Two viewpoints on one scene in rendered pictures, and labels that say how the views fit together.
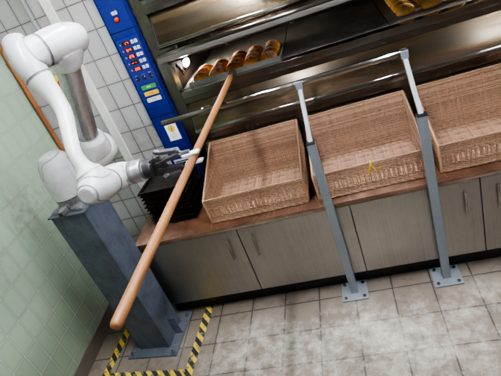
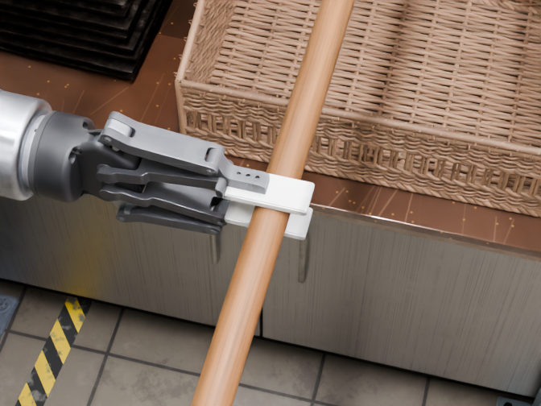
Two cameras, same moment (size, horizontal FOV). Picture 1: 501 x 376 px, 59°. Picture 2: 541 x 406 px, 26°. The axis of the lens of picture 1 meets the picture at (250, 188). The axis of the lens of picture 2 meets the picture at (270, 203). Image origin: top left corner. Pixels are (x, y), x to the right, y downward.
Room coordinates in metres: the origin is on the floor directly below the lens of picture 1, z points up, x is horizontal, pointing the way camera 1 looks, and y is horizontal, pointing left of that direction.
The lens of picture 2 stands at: (1.02, 0.19, 2.01)
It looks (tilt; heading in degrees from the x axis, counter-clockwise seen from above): 57 degrees down; 357
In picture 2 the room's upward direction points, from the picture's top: straight up
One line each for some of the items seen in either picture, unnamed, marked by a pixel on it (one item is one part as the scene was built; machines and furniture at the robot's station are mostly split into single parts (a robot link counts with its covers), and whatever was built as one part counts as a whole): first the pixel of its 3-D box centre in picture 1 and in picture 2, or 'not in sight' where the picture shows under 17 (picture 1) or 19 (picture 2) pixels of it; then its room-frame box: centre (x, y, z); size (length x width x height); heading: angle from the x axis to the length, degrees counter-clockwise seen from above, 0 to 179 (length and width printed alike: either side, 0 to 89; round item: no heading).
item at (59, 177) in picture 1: (60, 172); not in sight; (2.05, 0.82, 1.17); 0.18 x 0.16 x 0.22; 129
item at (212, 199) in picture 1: (255, 169); (396, 2); (2.21, -0.06, 0.72); 0.56 x 0.49 x 0.28; 73
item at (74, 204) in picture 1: (71, 200); not in sight; (2.02, 0.83, 1.03); 0.22 x 0.18 x 0.06; 158
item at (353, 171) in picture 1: (361, 143); not in sight; (2.03, -0.63, 0.72); 0.56 x 0.49 x 0.28; 74
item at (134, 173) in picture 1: (139, 170); (11, 145); (1.62, 0.38, 1.20); 0.09 x 0.06 x 0.09; 162
